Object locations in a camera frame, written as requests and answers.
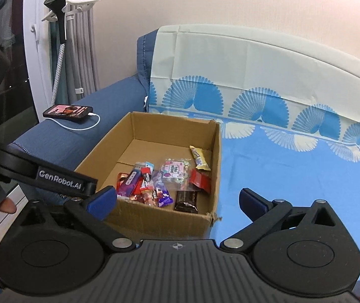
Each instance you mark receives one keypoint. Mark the white hanger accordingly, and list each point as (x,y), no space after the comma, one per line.
(82,3)

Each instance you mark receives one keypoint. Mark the red yellow snack packet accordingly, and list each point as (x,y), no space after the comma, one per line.
(147,195)

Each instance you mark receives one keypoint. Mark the black garment steamer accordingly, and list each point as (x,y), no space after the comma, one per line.
(61,28)

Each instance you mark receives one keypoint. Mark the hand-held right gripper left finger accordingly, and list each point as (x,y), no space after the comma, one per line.
(102,200)

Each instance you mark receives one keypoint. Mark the blue sofa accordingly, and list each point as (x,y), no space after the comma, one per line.
(72,142)

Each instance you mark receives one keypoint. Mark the purple red snack bar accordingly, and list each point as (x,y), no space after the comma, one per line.
(132,179)

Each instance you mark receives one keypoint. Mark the blue fan-print bedsheet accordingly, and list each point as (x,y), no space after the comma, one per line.
(293,180)

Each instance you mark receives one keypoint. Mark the black snack bar packet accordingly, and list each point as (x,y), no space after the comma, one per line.
(186,202)

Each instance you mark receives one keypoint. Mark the clear candy bag pink label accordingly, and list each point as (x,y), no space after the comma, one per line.
(173,170)

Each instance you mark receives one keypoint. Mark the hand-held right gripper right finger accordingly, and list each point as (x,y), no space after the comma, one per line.
(251,202)

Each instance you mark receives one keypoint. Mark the cardboard box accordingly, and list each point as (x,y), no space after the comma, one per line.
(167,129)

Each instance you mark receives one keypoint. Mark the white window frame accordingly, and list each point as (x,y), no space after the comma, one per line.
(36,69)

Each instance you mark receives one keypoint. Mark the red stick snack packet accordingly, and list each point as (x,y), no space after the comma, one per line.
(145,180)

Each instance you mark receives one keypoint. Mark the black smartphone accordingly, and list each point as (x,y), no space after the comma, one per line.
(68,111)

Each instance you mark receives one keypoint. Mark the purple candy wrapper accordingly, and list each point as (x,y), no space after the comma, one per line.
(164,197)

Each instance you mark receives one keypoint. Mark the white blue snack packet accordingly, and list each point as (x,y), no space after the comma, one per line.
(148,165)

